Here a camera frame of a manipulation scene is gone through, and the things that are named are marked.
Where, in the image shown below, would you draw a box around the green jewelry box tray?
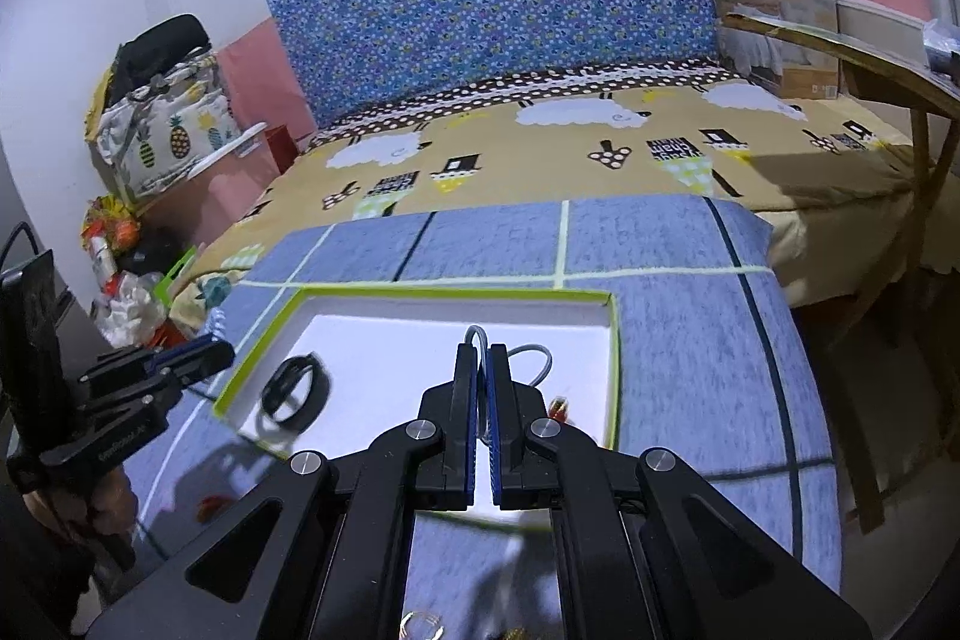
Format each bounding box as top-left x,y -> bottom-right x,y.
212,284 -> 620,461

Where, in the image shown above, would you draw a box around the white plastic bags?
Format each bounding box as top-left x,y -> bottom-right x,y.
94,272 -> 172,348

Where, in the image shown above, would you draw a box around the blue grid blanket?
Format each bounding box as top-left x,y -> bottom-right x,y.
124,194 -> 845,640

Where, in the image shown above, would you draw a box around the yellow sheep print bedsheet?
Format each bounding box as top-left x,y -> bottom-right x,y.
169,62 -> 960,326

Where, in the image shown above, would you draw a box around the white flat board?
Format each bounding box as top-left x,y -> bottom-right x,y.
187,122 -> 267,176

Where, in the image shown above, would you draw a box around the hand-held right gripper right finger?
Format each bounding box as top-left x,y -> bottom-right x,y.
486,342 -> 872,640

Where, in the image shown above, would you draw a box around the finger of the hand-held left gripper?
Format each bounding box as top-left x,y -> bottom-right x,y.
146,338 -> 236,390
79,347 -> 185,416

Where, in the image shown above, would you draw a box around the black wrist band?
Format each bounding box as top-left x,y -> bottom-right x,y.
259,353 -> 333,438

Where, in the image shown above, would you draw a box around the grey hair tie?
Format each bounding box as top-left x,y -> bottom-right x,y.
463,325 -> 554,390

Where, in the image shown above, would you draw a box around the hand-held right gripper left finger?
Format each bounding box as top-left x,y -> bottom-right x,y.
86,340 -> 481,640

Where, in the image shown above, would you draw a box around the wooden table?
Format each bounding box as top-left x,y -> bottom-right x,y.
724,10 -> 960,536

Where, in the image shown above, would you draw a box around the black bag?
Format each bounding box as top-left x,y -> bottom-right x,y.
112,14 -> 212,86

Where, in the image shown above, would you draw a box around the red box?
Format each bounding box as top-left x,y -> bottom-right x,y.
266,126 -> 299,172

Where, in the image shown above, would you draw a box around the person's left hand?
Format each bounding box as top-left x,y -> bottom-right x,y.
30,460 -> 140,573

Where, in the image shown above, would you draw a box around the pink cabinet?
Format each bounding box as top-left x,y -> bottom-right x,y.
139,122 -> 301,236

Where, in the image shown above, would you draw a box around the cardboard quilt box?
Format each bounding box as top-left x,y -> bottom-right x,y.
703,0 -> 841,101

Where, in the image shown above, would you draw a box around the pineapple print bag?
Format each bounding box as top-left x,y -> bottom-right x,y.
97,62 -> 241,199

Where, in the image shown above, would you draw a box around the orange yellow artificial flowers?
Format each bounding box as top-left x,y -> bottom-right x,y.
82,196 -> 142,251

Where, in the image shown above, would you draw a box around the clear plastic packet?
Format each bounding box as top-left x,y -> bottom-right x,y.
926,20 -> 960,73

